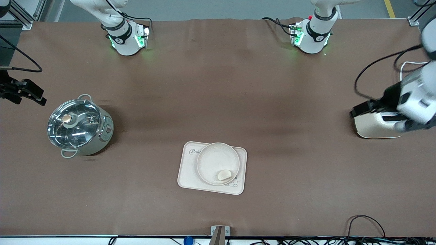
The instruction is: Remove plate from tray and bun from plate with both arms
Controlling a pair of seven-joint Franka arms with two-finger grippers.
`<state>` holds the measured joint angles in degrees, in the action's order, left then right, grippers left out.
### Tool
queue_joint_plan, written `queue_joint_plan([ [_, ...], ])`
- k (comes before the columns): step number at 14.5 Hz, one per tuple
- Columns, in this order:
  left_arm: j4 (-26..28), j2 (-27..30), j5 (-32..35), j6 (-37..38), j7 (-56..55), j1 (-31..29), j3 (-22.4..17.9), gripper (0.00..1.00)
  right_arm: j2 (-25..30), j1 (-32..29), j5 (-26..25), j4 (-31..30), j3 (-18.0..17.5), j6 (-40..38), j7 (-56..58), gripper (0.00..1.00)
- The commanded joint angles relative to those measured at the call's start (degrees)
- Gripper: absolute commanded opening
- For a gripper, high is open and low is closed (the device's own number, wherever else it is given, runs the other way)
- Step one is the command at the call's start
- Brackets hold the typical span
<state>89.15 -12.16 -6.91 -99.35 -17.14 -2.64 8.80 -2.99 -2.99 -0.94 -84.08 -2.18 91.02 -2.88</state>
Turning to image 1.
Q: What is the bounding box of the black right base cable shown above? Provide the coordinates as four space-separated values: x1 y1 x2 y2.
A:
106 0 153 34

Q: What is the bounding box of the silver electric cooking pot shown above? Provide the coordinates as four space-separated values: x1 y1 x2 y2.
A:
47 94 114 159

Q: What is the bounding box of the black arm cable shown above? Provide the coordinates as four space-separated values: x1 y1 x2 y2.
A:
0 35 43 73
354 44 423 100

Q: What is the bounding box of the black left base cable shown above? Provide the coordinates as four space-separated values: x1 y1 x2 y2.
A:
261 17 294 36

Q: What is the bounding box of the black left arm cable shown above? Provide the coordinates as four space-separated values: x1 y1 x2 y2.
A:
354 44 423 100

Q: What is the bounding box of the brown table mat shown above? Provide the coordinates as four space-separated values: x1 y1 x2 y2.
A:
0 17 436 237

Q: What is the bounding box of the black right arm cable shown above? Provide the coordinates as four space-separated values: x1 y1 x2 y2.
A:
0 35 43 73

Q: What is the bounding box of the metal table edge bracket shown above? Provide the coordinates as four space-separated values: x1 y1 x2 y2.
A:
211 226 230 245

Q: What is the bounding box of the black cable bundle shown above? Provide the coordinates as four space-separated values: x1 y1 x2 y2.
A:
225 237 436 245

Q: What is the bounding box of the cream rabbit print tray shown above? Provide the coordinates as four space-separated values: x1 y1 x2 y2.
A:
177 141 247 195

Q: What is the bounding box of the round cream plate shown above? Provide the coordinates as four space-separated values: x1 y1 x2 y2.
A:
197 142 240 186

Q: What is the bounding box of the glass pot lid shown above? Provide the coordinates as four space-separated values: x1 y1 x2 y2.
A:
47 99 102 149

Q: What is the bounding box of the black base cable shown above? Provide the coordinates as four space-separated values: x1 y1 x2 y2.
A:
106 0 153 34
261 17 294 36

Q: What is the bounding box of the black looped cable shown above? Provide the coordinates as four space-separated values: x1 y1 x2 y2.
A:
347 215 386 239

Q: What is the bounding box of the cream two-slot toaster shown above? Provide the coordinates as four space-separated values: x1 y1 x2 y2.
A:
354 111 403 139

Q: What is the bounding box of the aluminium frame post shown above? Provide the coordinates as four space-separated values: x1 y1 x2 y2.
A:
408 0 436 26
0 0 34 30

